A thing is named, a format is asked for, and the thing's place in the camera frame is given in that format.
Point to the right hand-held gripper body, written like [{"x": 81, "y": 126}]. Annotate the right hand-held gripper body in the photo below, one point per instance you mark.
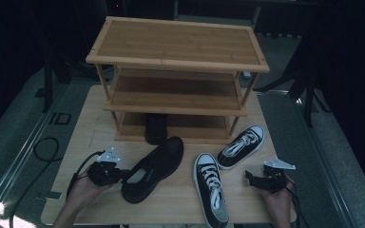
[{"x": 274, "y": 180}]

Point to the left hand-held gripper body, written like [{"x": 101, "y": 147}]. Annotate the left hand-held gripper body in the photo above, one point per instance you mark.
[{"x": 104, "y": 172}]

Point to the black white canvas sneaker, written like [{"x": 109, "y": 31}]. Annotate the black white canvas sneaker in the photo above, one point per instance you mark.
[
  {"x": 210, "y": 190},
  {"x": 240, "y": 147}
]

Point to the black slip-on shoe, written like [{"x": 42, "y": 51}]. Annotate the black slip-on shoe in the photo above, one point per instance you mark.
[
  {"x": 156, "y": 129},
  {"x": 161, "y": 161}
]

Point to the wooden shoe rack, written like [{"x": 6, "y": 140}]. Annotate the wooden shoe rack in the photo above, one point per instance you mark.
[{"x": 177, "y": 42}]

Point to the person's right hand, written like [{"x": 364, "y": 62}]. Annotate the person's right hand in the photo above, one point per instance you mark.
[{"x": 280, "y": 204}]

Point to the person's left hand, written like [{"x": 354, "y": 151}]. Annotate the person's left hand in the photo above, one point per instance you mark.
[{"x": 82, "y": 193}]

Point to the black tape strip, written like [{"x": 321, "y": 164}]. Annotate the black tape strip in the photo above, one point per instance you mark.
[{"x": 52, "y": 195}]

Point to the black metal stand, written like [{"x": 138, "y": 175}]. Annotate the black metal stand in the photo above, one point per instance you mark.
[
  {"x": 309, "y": 95},
  {"x": 48, "y": 82}
]

